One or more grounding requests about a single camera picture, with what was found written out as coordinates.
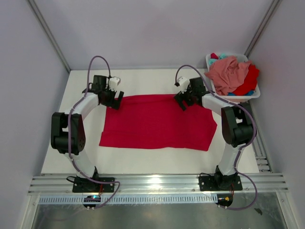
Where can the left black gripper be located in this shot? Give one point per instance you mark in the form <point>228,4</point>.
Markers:
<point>115,103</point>

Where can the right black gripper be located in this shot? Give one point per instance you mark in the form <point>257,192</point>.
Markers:
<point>179,98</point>

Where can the crimson red t shirt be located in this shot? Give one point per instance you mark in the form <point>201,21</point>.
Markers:
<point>157,121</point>

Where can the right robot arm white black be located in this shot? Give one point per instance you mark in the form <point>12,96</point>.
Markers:
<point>237,131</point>

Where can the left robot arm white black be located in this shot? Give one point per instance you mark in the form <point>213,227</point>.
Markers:
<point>67,128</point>

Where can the salmon pink t shirt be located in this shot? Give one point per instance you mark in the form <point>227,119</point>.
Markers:
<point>228,74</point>

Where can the bright red t shirt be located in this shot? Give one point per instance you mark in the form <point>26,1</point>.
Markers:
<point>249,82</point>

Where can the left controller board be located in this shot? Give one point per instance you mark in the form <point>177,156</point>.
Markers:
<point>91,201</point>

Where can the controller board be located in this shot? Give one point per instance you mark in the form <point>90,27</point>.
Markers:
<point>224,201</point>
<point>91,201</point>

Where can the right controller board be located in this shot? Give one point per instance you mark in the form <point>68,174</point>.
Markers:
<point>224,201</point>

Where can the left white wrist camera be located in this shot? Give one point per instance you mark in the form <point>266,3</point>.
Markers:
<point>113,83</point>

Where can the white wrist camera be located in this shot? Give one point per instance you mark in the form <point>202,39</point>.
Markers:
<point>183,83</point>
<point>113,83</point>

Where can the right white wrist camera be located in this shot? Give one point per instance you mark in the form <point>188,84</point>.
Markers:
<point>183,83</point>

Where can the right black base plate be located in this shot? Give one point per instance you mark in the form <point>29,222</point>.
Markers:
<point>219,182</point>

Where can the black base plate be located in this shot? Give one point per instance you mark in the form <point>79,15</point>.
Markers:
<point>83,185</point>
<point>219,182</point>

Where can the aluminium side rail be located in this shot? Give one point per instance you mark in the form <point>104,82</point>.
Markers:
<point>262,159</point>

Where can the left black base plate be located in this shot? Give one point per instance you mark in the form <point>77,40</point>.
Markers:
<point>83,185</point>

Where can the aluminium front rail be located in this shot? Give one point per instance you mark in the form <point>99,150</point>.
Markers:
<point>49,184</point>

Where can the grey slotted cable duct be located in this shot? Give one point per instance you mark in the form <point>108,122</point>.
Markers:
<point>132,199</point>

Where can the left corner aluminium post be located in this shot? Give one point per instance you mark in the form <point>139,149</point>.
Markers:
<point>46,29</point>

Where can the corner aluminium post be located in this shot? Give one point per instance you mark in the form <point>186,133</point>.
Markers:
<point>271,10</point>
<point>46,29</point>

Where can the right corner aluminium post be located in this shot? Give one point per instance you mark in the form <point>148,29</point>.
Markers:
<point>271,10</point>

